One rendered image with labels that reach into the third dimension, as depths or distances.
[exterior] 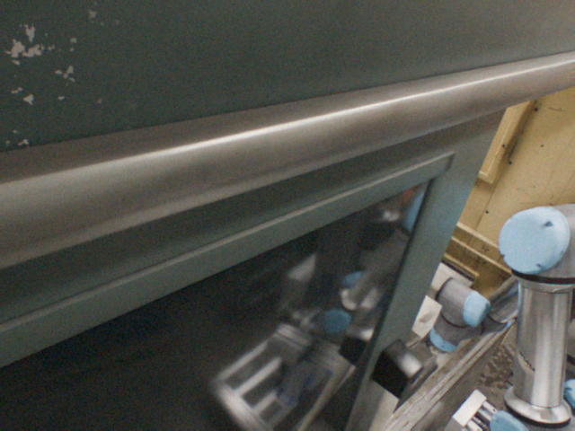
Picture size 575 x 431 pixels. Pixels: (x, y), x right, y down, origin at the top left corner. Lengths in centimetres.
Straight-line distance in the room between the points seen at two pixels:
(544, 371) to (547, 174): 107
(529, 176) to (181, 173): 178
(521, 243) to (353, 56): 63
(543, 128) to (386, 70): 155
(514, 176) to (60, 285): 182
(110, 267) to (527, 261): 74
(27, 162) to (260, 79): 13
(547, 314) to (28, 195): 86
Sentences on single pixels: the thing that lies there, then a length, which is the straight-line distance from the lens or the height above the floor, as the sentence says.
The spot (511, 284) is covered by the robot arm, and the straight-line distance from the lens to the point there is 112.
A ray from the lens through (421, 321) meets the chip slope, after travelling 205.
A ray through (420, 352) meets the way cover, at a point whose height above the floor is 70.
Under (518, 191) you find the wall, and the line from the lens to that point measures 194.
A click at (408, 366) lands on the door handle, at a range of 73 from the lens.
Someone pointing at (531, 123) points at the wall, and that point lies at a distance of 187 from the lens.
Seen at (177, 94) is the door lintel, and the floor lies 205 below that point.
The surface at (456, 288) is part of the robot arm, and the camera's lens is 108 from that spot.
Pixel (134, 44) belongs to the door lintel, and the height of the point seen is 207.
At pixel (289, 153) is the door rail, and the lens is 24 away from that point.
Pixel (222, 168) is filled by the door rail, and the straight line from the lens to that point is 21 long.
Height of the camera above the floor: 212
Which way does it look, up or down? 35 degrees down
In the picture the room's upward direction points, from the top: 7 degrees clockwise
